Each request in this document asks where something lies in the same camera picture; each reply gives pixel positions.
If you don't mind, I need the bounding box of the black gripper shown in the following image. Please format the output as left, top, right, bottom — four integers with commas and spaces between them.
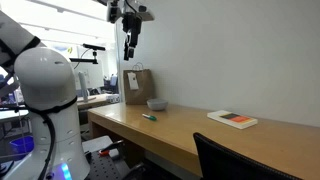
121, 13, 143, 62

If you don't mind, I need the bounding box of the white marker with green cap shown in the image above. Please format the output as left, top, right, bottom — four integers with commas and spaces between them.
141, 113, 158, 122

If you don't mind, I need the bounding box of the grey bowl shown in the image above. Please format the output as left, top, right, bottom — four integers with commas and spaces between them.
146, 98, 169, 112

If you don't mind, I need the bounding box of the white paper tag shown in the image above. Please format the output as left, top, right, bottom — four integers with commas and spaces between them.
126, 71, 140, 91

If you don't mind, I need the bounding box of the brown paper bag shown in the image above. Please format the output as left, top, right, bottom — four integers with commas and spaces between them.
122, 62, 155, 106

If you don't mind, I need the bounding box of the wooden background desk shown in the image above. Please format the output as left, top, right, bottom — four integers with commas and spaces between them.
76, 93, 120, 111

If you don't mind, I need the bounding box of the white book with orange cover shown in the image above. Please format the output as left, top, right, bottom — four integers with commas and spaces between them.
206, 110, 259, 130

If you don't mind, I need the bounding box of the blue plastic bin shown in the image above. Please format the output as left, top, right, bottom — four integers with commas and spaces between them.
8, 134, 35, 158

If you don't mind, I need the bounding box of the black stereo camera bar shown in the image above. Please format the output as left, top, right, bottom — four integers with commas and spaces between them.
82, 43, 107, 52

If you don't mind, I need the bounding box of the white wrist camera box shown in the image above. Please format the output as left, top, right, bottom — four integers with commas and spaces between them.
137, 9, 156, 22

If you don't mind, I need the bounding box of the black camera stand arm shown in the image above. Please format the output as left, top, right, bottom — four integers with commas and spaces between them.
68, 49, 100, 65

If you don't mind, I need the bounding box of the white cylindrical post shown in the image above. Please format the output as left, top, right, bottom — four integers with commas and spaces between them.
77, 71, 90, 103

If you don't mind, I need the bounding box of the black clamp with orange handle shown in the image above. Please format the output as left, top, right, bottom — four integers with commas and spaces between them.
98, 139, 125, 157

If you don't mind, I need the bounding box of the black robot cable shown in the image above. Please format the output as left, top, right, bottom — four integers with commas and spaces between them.
23, 95, 80, 180

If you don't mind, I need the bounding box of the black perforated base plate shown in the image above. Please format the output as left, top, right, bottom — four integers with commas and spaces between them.
84, 149, 148, 180

